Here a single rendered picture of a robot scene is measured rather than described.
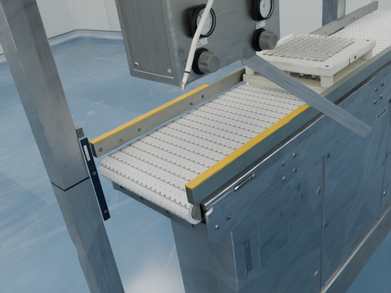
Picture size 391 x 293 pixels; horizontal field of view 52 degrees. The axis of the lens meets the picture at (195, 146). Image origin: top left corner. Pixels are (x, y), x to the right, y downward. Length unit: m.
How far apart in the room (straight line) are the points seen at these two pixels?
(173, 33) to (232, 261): 0.55
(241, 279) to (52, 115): 0.52
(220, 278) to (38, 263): 1.26
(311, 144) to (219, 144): 0.22
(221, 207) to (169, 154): 0.17
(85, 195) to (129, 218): 1.28
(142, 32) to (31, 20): 0.26
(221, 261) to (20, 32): 0.60
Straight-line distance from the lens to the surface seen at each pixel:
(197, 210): 0.66
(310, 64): 0.98
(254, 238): 0.93
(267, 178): 0.79
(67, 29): 6.59
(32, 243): 2.21
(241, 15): 0.58
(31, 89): 0.75
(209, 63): 0.50
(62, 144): 0.80
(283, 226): 1.03
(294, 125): 0.81
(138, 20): 0.53
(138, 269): 1.85
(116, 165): 0.80
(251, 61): 0.68
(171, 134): 0.87
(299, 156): 0.88
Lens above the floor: 1.27
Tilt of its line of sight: 29 degrees down
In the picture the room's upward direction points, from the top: 8 degrees counter-clockwise
